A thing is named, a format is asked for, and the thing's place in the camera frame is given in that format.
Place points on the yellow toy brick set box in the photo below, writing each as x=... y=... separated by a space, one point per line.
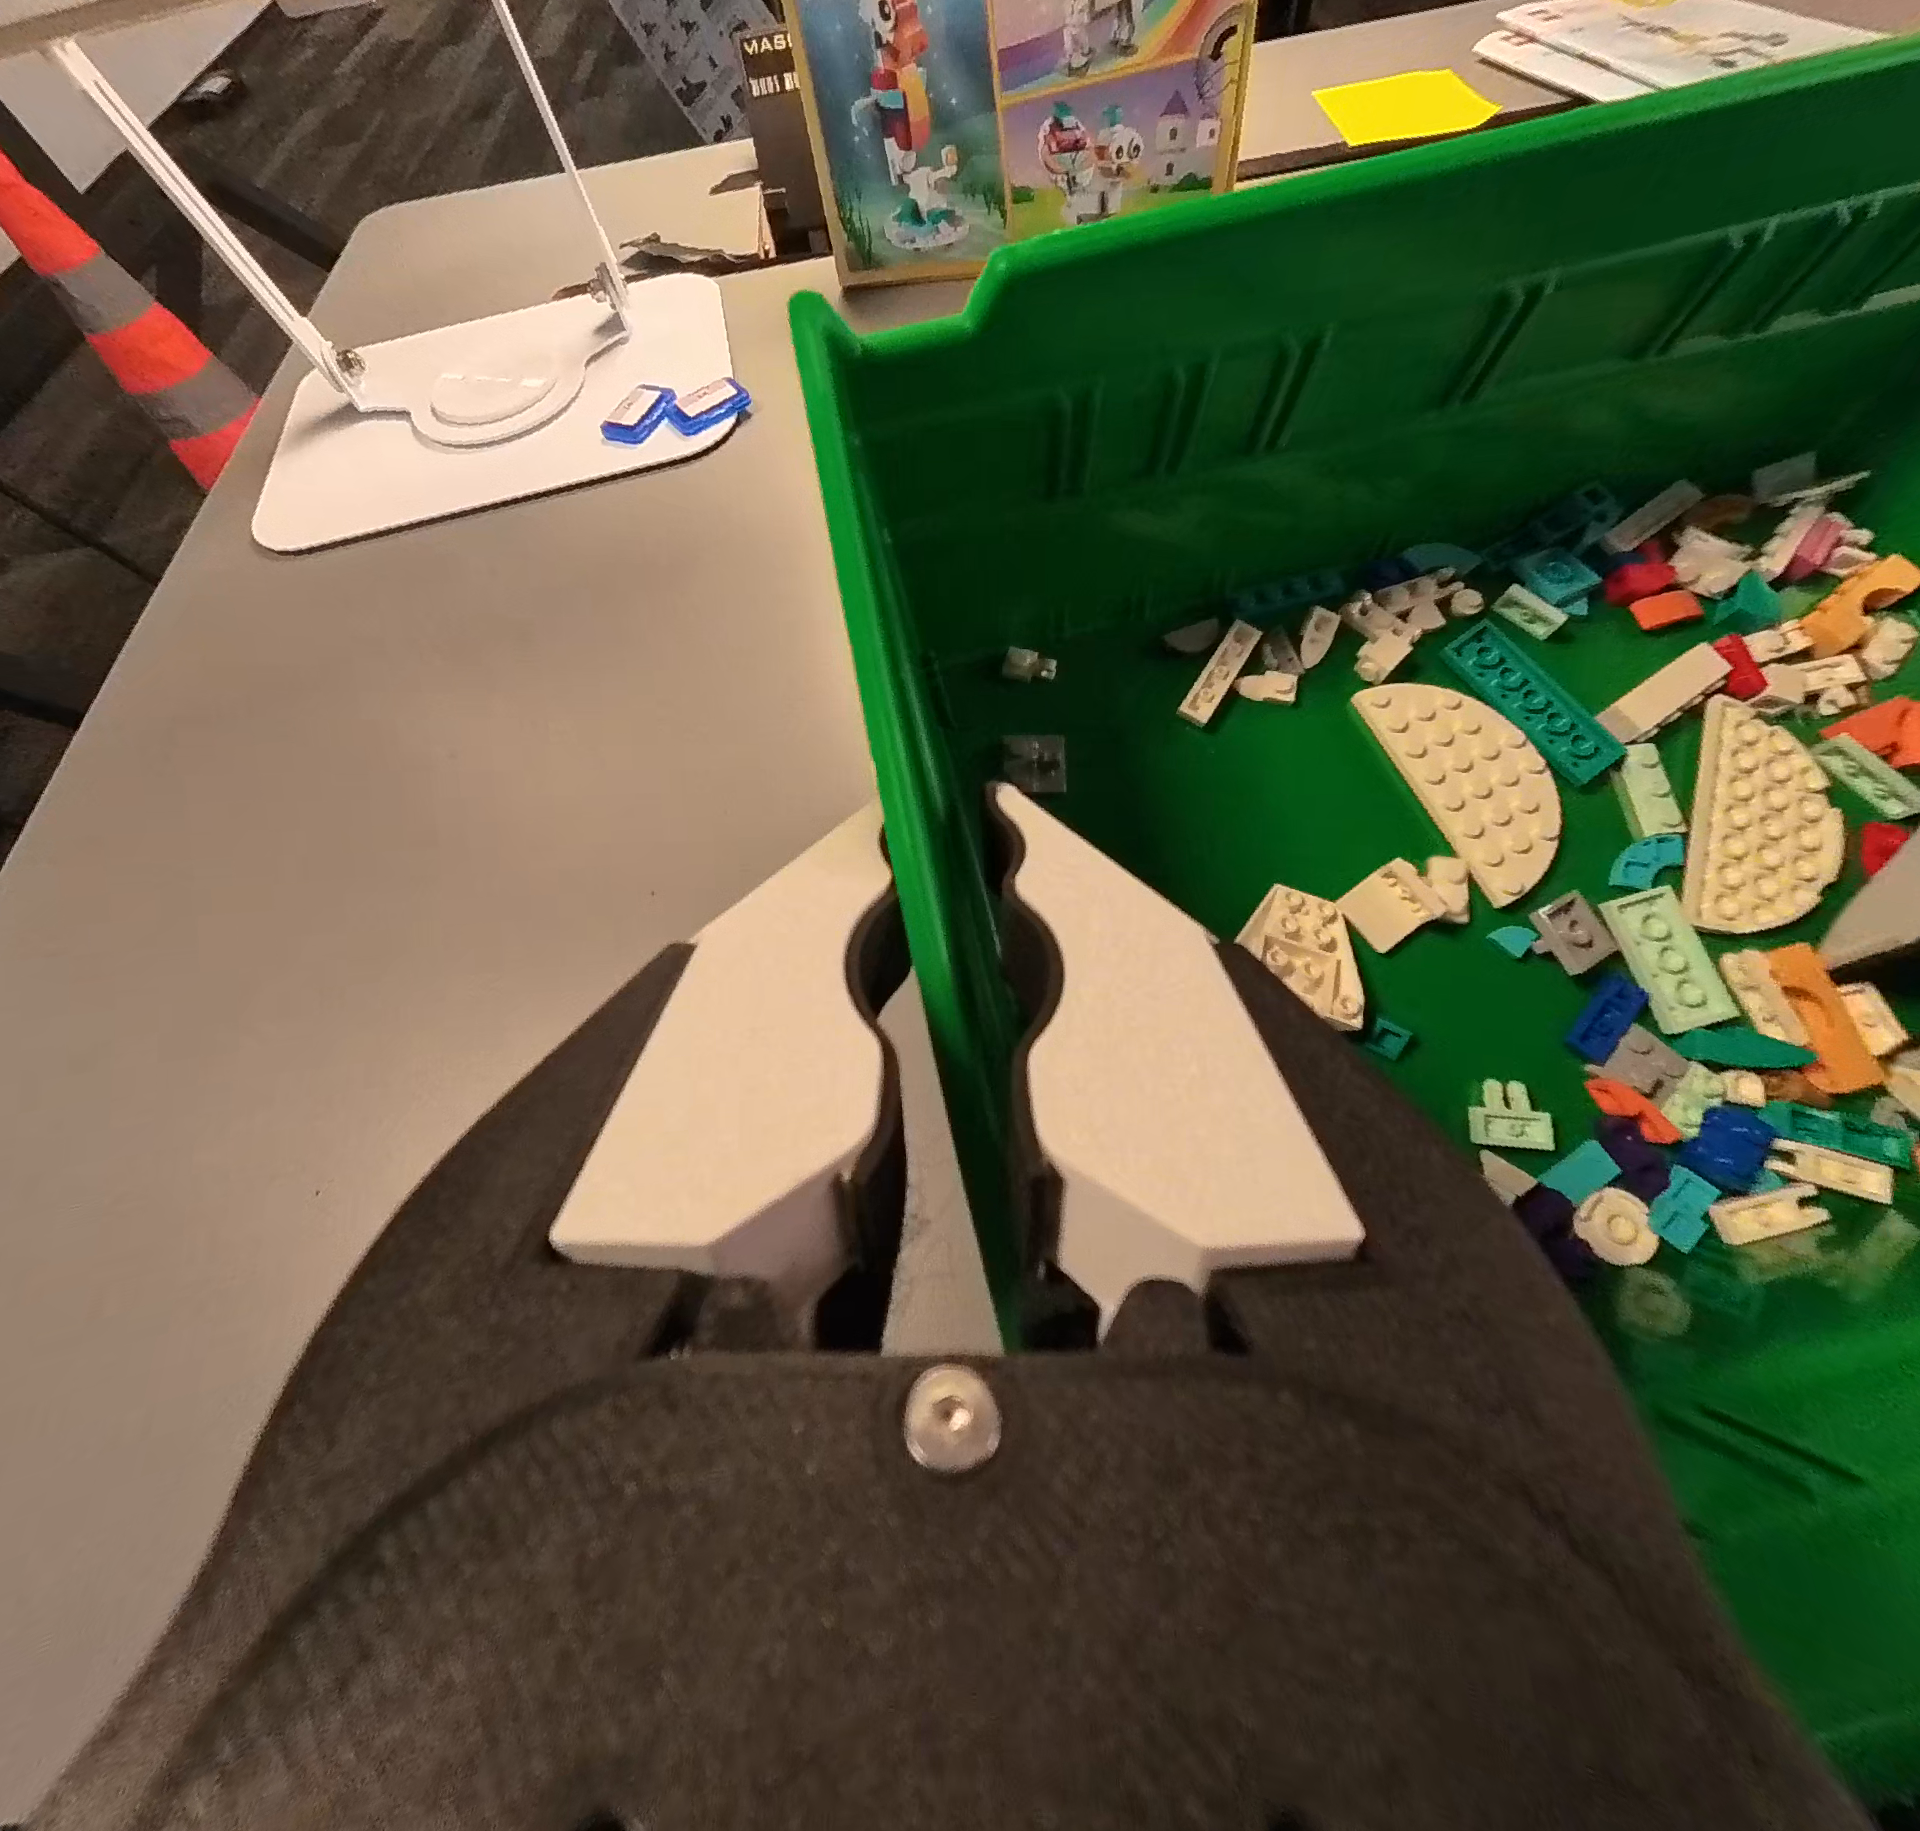
x=932 y=92

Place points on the black cardboard box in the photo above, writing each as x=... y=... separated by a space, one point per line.
x=782 y=137

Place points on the white folding stand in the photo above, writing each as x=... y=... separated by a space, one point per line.
x=452 y=489

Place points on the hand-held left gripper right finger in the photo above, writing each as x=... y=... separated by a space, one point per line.
x=1184 y=1097

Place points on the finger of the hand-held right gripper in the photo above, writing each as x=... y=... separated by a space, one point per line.
x=1886 y=924

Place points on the sheet with black silhouettes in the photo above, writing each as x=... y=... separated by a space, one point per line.
x=676 y=30

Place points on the green plastic bin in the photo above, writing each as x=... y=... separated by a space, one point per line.
x=1199 y=408

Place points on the orange traffic cone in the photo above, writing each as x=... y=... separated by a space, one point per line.
x=137 y=330

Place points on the yellow sticky note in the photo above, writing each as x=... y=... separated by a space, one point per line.
x=1404 y=107

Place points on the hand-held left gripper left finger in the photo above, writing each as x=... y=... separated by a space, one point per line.
x=719 y=1097

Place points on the small blue plastic tag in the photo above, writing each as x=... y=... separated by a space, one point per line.
x=638 y=413
x=708 y=406

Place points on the pile of toy bricks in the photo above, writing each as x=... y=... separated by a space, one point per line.
x=1478 y=782

